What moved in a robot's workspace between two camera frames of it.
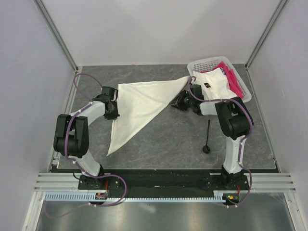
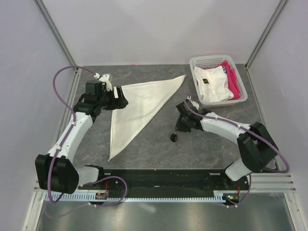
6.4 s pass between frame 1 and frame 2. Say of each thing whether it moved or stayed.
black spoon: moved
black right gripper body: moved
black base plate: stayed
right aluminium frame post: stayed
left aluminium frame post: stayed
